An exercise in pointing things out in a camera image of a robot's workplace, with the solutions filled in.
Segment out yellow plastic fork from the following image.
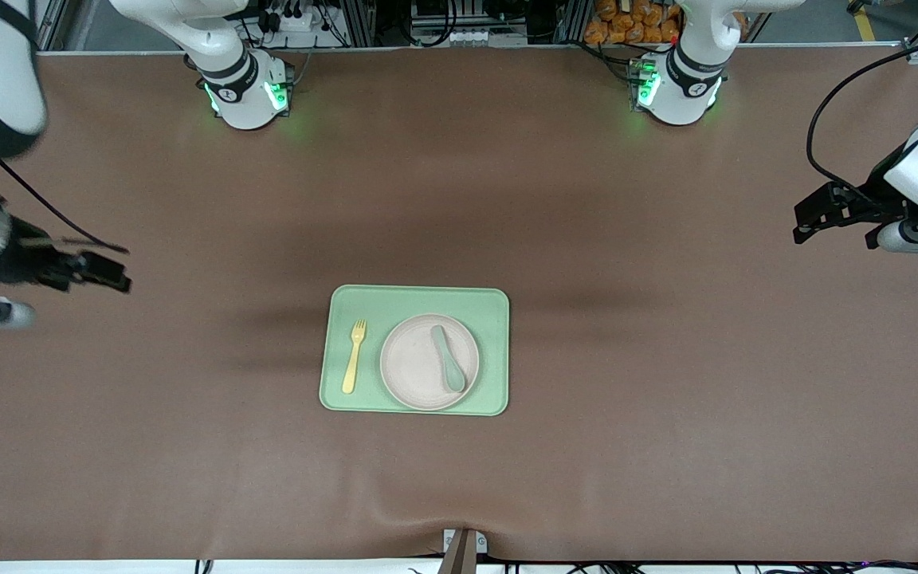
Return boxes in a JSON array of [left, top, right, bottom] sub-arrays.
[[341, 320, 368, 395]]

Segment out white round ridged plate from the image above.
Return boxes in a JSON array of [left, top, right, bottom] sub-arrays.
[[379, 313, 481, 412]]

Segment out orange packaged goods pile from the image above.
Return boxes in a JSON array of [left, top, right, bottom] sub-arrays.
[[584, 0, 683, 45]]

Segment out white power strip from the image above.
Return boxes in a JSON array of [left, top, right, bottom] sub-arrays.
[[264, 6, 326, 34]]

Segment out pale green plastic spoon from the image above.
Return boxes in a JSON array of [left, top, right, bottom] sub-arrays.
[[430, 324, 466, 393]]

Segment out light green rectangular tray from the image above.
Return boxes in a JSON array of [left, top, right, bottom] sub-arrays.
[[319, 285, 510, 417]]

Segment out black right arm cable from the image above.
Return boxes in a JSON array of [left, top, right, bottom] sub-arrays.
[[0, 155, 130, 254]]

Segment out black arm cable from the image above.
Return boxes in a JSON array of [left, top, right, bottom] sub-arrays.
[[806, 36, 918, 191], [0, 155, 130, 254]]

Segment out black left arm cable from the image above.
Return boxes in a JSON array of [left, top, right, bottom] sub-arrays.
[[806, 36, 918, 191]]

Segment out aluminium frame rack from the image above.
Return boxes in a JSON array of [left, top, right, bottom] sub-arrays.
[[331, 0, 587, 49]]

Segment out metal table edge bracket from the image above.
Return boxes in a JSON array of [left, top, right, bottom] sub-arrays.
[[441, 528, 488, 574]]

